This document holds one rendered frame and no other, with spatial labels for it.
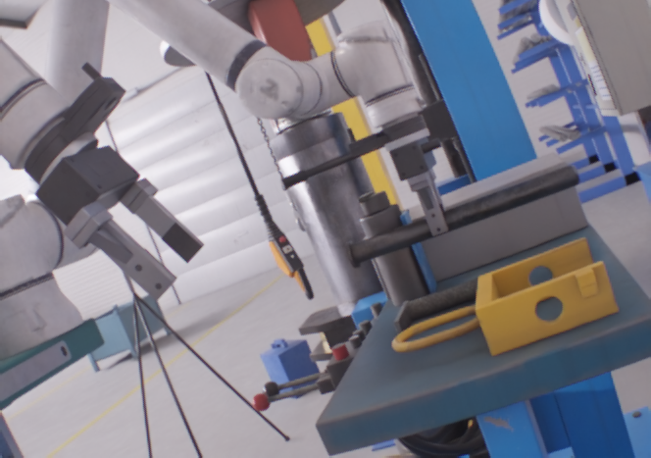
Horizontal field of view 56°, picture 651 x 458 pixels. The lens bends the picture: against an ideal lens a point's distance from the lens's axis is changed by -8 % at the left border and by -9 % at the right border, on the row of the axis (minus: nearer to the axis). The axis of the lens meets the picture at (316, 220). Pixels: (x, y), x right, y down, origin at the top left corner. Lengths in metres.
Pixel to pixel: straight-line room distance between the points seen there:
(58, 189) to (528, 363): 0.51
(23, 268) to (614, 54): 1.50
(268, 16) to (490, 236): 0.75
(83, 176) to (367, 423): 0.42
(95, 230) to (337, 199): 1.17
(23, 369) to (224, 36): 0.63
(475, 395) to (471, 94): 1.00
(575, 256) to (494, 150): 0.77
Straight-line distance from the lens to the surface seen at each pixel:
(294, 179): 1.52
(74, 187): 0.61
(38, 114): 0.65
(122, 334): 9.53
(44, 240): 1.31
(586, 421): 1.83
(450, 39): 1.63
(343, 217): 1.69
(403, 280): 1.16
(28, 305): 1.25
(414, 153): 1.01
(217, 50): 0.99
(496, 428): 0.79
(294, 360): 4.57
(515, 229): 1.22
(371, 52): 1.04
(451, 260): 1.23
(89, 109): 0.63
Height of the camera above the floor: 1.32
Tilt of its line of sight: 3 degrees down
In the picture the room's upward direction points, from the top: 23 degrees counter-clockwise
